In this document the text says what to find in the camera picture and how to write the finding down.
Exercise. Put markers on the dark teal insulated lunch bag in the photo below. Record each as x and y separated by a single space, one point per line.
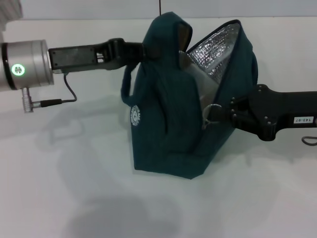
161 129

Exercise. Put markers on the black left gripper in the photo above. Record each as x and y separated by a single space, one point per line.
71 57

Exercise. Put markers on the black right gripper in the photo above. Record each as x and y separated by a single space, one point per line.
289 109

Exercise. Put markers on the clear plastic food container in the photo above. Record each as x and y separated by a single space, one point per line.
203 89

